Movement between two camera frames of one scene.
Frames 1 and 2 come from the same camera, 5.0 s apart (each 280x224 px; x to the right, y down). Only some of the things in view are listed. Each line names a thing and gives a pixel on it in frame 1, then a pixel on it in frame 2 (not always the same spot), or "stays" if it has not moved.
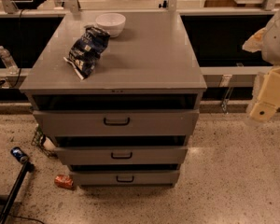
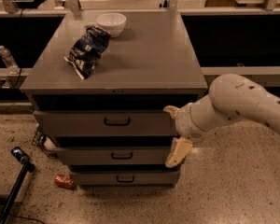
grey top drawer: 117,122 stays
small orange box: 64,181 stays
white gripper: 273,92 to 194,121
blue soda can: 19,154 stays
